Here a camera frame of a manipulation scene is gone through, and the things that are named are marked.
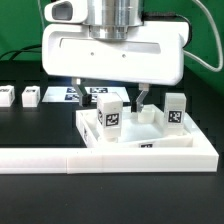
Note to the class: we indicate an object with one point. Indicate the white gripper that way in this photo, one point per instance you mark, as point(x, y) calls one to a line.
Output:
point(151, 53)

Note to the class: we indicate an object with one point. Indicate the white L-shaped obstacle fence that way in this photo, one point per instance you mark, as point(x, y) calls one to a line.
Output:
point(191, 152)

